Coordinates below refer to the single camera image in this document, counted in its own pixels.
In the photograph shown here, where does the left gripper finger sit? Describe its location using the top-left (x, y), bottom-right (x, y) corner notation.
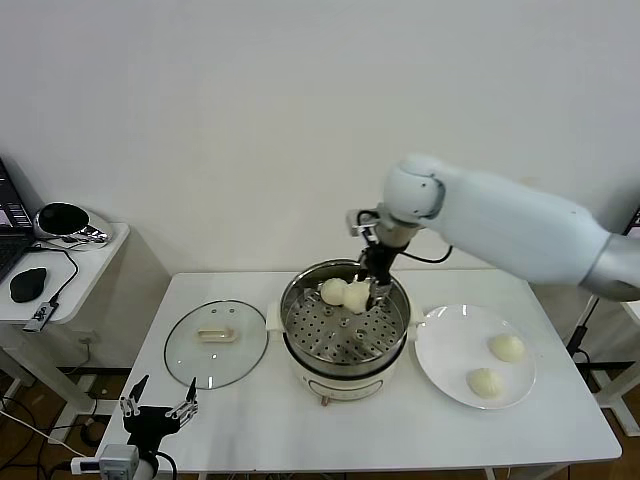
top-left (166, 378), bottom-right (200, 421)
top-left (118, 374), bottom-right (150, 418)

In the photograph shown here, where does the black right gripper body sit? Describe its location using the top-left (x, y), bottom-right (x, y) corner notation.
top-left (360, 242), bottom-right (402, 286)

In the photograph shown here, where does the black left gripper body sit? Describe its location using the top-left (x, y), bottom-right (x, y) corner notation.
top-left (122, 407), bottom-right (184, 454)

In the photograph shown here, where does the white steamed baozi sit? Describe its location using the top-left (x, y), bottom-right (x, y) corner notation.
top-left (340, 280), bottom-right (374, 315)
top-left (319, 277), bottom-right (347, 306)
top-left (487, 333), bottom-right (526, 363)
top-left (466, 368), bottom-right (504, 400)

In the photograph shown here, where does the round glass pot lid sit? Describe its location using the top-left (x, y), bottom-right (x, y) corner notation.
top-left (164, 298), bottom-right (271, 391)

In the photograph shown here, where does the perforated steel steamer basket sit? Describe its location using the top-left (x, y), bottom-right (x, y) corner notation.
top-left (279, 259), bottom-right (412, 374)

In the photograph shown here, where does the white power strip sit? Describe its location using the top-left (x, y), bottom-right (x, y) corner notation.
top-left (74, 372), bottom-right (101, 401)

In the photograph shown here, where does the round brown floor object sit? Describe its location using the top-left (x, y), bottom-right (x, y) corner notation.
top-left (82, 422), bottom-right (106, 449)

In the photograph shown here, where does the round white plate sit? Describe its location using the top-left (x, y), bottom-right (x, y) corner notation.
top-left (413, 303), bottom-right (538, 411)

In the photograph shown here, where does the cream electric cooking pot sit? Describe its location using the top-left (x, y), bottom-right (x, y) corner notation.
top-left (266, 294), bottom-right (425, 407)

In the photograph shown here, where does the silver usb hub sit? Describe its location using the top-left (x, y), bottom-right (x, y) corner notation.
top-left (24, 301), bottom-right (57, 334)

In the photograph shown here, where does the black computer mouse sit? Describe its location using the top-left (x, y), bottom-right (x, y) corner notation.
top-left (10, 267), bottom-right (50, 304)

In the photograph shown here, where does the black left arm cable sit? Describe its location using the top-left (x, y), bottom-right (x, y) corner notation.
top-left (149, 449), bottom-right (177, 476)

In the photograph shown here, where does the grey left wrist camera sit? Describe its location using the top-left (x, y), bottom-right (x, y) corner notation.
top-left (69, 444), bottom-right (140, 479)

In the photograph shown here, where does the black floor cable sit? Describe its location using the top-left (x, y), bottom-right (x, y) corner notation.
top-left (0, 384), bottom-right (101, 480)

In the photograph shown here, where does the white floor cable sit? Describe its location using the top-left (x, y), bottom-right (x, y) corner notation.
top-left (0, 409), bottom-right (84, 455)

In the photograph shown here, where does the thin black usb cable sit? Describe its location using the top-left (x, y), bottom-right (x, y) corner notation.
top-left (27, 243), bottom-right (81, 306)

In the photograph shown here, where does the white and black cable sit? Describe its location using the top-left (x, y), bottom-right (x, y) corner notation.
top-left (567, 294), bottom-right (601, 361)

